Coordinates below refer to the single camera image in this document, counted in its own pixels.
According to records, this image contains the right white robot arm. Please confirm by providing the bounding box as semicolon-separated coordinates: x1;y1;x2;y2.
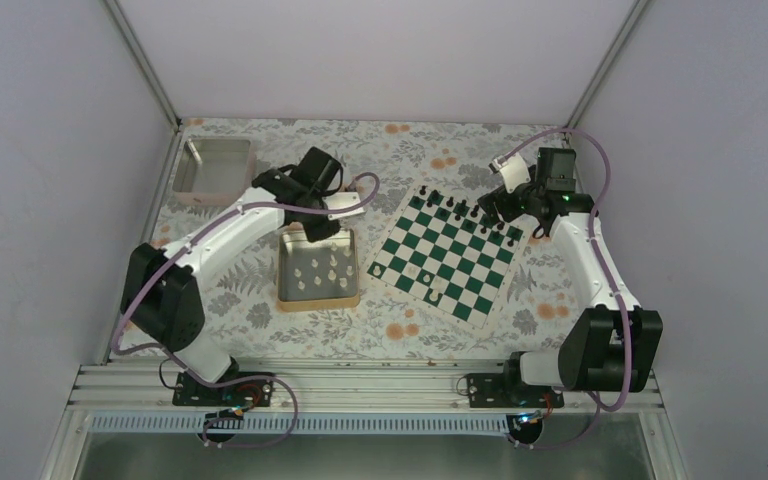
478;147;663;407

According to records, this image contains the green white chess board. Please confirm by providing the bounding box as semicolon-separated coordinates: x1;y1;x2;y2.
365;184;528;331

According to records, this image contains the aluminium mounting rail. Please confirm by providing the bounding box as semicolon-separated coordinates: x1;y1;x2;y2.
65;360;665;415

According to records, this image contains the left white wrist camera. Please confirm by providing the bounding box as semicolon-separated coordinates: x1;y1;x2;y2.
323;192;365;220

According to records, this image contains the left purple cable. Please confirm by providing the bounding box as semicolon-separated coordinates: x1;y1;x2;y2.
110;172;381;450

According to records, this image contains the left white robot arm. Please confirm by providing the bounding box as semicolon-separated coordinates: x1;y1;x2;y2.
121;147;343;405

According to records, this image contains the purple cable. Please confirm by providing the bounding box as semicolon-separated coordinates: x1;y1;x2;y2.
497;127;636;452
110;172;381;450

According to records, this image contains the yellow rimmed metal tray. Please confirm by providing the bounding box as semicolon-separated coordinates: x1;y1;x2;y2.
276;229;360;312

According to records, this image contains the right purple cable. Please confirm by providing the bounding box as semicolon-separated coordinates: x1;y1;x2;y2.
497;127;636;452

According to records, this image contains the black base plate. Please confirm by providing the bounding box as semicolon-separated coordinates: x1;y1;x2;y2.
171;373;274;409
464;373;565;409

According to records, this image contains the pink rimmed metal tray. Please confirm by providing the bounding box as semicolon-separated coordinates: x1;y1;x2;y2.
171;137;256;207

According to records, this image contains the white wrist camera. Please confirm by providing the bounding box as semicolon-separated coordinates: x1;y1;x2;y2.
323;192;365;220
489;153;531;194

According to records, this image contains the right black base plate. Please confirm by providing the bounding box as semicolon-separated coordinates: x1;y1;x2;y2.
464;373;565;409

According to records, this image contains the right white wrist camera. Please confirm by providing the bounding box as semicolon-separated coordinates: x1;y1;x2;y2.
489;153;531;194

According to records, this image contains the floral table cloth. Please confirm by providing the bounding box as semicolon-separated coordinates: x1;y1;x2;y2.
183;118;579;360

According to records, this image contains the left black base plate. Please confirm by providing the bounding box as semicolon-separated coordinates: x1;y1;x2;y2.
171;373;274;409

